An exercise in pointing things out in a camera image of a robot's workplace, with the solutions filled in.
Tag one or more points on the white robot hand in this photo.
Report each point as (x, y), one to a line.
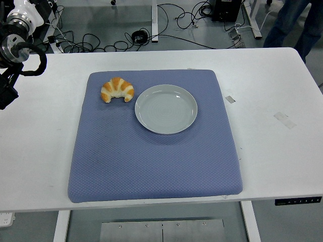
(31, 12)

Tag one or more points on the golden croissant bread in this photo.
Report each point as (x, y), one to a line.
(117, 88)

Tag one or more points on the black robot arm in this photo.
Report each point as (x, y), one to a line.
(10, 95)

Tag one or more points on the grey round plate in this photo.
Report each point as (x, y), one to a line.
(166, 111)

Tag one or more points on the black cabinet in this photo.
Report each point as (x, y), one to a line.
(40, 34)

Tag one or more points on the black power adapter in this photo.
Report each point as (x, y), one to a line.
(51, 39)

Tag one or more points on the white background table leg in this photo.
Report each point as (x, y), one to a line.
(154, 20)
(56, 46)
(255, 25)

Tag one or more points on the blue quilted mat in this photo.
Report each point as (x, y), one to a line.
(151, 164)

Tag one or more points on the black equipment box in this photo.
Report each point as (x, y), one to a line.
(227, 10)

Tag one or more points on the white power strip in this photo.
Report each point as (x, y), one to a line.
(6, 219)

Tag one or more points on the grey metal foot pedal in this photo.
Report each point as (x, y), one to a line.
(238, 41)

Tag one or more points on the white desk leg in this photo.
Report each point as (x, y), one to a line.
(250, 221)
(61, 225)

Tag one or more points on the small grey tape strip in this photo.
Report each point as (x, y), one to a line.
(230, 99)

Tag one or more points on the person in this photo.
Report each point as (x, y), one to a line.
(283, 27)

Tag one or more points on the long clear tape strip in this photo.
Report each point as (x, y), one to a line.
(285, 120)

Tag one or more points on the black desk control panel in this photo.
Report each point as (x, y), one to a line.
(297, 201)

